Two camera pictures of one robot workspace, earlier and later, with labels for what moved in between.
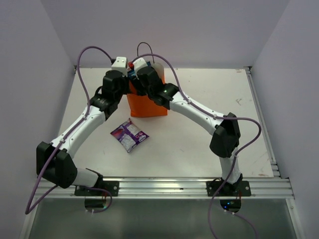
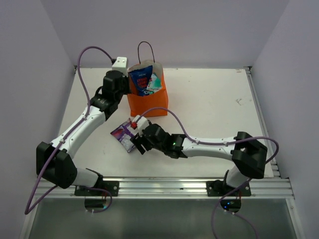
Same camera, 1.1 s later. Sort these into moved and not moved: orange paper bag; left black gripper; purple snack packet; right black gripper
Moved: right black gripper
Not moved: orange paper bag; left black gripper; purple snack packet
